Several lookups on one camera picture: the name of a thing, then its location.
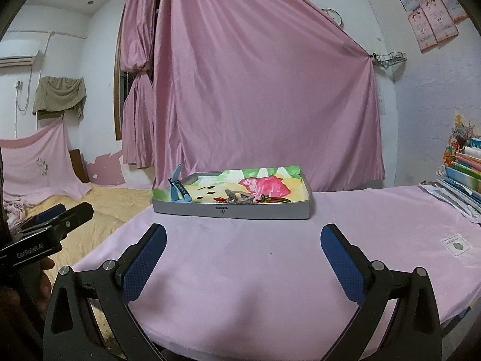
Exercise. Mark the painted cardboard tray box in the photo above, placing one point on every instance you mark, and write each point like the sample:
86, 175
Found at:
263, 210

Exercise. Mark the white wall socket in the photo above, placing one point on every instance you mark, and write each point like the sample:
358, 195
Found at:
18, 84

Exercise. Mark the yellow blanket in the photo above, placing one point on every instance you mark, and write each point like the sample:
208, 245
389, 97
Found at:
109, 205

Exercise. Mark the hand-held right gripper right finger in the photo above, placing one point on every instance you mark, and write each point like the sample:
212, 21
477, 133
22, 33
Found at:
344, 267

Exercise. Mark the olive green cloth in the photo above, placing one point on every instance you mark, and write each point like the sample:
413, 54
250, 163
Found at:
60, 96

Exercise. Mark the gathered pink window curtain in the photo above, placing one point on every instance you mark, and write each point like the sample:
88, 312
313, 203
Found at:
139, 64

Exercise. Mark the blue wrist watch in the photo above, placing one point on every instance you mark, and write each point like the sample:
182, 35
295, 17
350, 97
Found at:
179, 190

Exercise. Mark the crumpled pink cloth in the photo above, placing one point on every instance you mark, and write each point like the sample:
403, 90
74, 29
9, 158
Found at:
13, 212

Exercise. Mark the wooden window frame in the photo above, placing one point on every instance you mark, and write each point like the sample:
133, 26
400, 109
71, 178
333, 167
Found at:
117, 82

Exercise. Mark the white cloth label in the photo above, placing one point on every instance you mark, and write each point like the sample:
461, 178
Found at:
455, 244

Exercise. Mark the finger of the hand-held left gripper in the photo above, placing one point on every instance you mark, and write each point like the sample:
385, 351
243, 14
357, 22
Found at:
49, 214
75, 218

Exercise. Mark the round wall clock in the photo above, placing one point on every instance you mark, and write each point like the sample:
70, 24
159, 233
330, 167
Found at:
333, 17

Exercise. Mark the person's left hand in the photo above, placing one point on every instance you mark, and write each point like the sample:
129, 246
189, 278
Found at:
43, 270

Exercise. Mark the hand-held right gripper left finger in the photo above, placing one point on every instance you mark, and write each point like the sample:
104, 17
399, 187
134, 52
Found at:
142, 267

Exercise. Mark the stack of books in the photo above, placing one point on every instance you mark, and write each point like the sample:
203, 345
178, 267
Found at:
464, 180

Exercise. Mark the pale hair claw clip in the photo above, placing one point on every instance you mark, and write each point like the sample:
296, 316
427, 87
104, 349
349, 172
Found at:
238, 196

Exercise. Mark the wooden headboard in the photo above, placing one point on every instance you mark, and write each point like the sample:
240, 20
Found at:
79, 165

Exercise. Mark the pink embroidered sheet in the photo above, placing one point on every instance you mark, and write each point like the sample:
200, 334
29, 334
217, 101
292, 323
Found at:
34, 158

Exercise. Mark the cluster of wall certificates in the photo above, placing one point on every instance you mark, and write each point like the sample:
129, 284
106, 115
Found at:
428, 11

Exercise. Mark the white air conditioner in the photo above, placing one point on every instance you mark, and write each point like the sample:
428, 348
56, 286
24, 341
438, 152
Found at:
17, 54

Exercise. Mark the pink tablecloth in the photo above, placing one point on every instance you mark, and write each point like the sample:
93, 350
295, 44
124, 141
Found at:
244, 270

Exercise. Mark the colourful wall poster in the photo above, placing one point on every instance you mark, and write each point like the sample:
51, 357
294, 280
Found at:
460, 131

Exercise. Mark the large pink curtain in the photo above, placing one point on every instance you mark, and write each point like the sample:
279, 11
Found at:
263, 82

